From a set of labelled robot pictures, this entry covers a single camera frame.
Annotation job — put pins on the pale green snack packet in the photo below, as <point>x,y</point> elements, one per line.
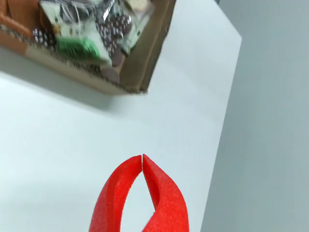
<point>137,26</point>

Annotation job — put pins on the sunflower seed snack packet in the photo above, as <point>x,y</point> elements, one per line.
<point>77,46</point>

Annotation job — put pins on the brown cardboard box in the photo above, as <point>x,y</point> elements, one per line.
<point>142,60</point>

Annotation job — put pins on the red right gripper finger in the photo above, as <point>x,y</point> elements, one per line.
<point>169,205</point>

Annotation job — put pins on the small dark dotted snack packet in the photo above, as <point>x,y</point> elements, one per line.
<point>43,38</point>

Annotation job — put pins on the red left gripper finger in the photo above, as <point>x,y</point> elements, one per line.
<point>111,193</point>

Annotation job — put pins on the brown round snack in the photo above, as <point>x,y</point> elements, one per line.
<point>112,72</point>

